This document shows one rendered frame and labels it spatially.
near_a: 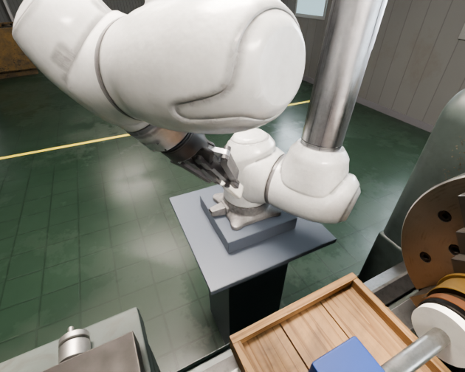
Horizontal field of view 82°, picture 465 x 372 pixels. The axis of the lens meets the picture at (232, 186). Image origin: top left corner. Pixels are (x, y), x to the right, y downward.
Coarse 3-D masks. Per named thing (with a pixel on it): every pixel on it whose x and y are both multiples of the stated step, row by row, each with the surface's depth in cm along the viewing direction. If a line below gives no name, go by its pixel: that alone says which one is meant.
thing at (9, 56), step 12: (0, 24) 535; (12, 24) 532; (0, 36) 469; (12, 36) 477; (0, 48) 476; (12, 48) 485; (0, 60) 483; (12, 60) 492; (24, 60) 502; (0, 72) 492; (12, 72) 509; (24, 72) 520; (36, 72) 530
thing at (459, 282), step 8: (440, 280) 37; (448, 280) 35; (456, 280) 34; (464, 280) 33; (440, 288) 34; (448, 288) 33; (456, 288) 32; (464, 288) 32; (432, 296) 33; (440, 296) 32; (448, 296) 32; (456, 296) 32; (464, 296) 31; (440, 304) 31; (448, 304) 31; (456, 304) 31; (464, 304) 30; (456, 312) 30; (464, 312) 30
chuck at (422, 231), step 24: (432, 192) 43; (456, 192) 40; (408, 216) 48; (432, 216) 44; (456, 216) 41; (408, 240) 49; (432, 240) 45; (456, 240) 42; (408, 264) 50; (432, 264) 46
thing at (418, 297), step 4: (424, 288) 48; (428, 288) 47; (432, 288) 46; (416, 292) 48; (420, 292) 47; (424, 292) 45; (412, 296) 47; (416, 296) 46; (420, 296) 45; (424, 296) 43; (412, 300) 47; (416, 300) 46; (420, 300) 46; (416, 304) 46
